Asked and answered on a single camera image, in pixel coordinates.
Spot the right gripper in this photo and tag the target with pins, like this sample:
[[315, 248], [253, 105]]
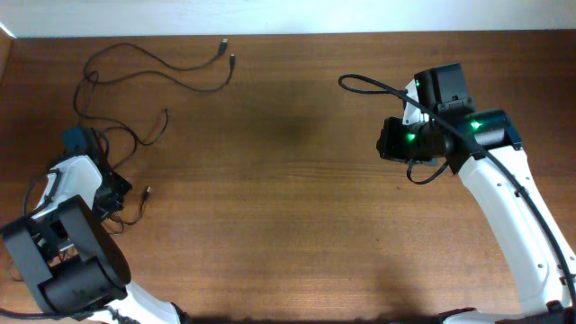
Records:
[[386, 146]]

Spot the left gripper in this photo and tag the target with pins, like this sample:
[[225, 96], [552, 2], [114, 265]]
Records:
[[123, 188]]

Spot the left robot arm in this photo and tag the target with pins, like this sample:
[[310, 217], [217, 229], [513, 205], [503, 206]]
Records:
[[66, 257]]

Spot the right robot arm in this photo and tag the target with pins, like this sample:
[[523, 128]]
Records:
[[485, 151]]

